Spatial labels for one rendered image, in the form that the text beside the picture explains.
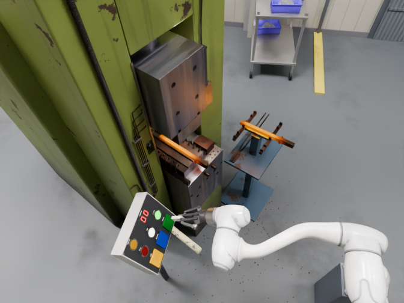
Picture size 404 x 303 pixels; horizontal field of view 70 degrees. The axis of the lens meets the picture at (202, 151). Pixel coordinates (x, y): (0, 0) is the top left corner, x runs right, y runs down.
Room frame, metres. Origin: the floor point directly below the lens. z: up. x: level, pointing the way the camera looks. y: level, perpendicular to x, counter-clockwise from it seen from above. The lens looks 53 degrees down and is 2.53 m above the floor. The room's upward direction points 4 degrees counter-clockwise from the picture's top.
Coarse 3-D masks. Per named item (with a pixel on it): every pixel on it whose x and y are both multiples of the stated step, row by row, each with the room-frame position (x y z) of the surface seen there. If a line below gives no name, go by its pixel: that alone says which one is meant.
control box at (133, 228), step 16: (144, 192) 0.75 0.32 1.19; (144, 208) 0.66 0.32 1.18; (160, 208) 0.70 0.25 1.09; (128, 224) 0.58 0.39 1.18; (144, 224) 0.59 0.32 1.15; (160, 224) 0.62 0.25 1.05; (128, 240) 0.49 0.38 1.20; (144, 240) 0.52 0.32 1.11; (128, 256) 0.43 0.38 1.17; (144, 256) 0.45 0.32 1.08; (144, 272) 0.41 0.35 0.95
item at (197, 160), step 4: (160, 136) 1.28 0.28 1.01; (164, 136) 1.28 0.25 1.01; (164, 140) 1.25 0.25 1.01; (168, 140) 1.25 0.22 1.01; (172, 144) 1.21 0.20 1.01; (176, 144) 1.21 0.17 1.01; (176, 148) 1.18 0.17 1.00; (180, 148) 1.17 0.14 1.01; (184, 148) 1.16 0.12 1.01; (184, 152) 1.13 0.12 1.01; (188, 152) 1.13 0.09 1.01; (192, 156) 1.10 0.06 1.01; (196, 156) 1.09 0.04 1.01; (196, 160) 1.06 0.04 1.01; (200, 160) 1.06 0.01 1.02; (200, 164) 1.05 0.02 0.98; (204, 164) 1.02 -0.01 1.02
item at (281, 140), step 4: (240, 124) 1.38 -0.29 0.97; (244, 124) 1.36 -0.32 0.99; (248, 124) 1.35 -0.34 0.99; (252, 124) 1.35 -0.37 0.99; (248, 128) 1.34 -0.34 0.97; (252, 128) 1.32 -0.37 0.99; (256, 128) 1.32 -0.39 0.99; (260, 128) 1.31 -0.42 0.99; (260, 132) 1.28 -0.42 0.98; (264, 132) 1.27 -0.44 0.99; (268, 132) 1.27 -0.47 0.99; (268, 136) 1.24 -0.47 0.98; (272, 136) 1.23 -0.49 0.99; (276, 136) 1.23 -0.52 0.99; (276, 140) 1.21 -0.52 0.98; (280, 140) 1.19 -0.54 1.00; (284, 140) 1.19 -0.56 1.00; (288, 140) 1.19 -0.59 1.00; (284, 144) 1.17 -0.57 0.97; (288, 144) 1.17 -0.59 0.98; (292, 144) 1.15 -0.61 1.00
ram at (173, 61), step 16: (160, 48) 1.18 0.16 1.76; (176, 48) 1.17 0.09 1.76; (192, 48) 1.16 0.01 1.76; (144, 64) 1.06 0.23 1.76; (160, 64) 1.05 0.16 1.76; (176, 64) 1.05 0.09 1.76; (192, 64) 1.11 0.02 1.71; (144, 80) 1.02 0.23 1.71; (160, 80) 0.96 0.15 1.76; (176, 80) 1.03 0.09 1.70; (192, 80) 1.10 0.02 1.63; (144, 96) 1.04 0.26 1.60; (160, 96) 0.96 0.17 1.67; (176, 96) 1.01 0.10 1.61; (192, 96) 1.10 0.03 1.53; (160, 112) 0.98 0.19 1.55; (176, 112) 1.00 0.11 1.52; (192, 112) 1.09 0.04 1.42; (160, 128) 1.00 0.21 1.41; (176, 128) 0.99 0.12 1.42
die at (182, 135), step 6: (198, 114) 1.13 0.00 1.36; (192, 120) 1.09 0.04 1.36; (198, 120) 1.12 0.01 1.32; (186, 126) 1.05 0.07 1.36; (192, 126) 1.08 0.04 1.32; (198, 126) 1.12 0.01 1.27; (180, 132) 1.01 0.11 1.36; (186, 132) 1.04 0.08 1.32; (174, 138) 1.01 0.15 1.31; (180, 138) 1.00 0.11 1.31
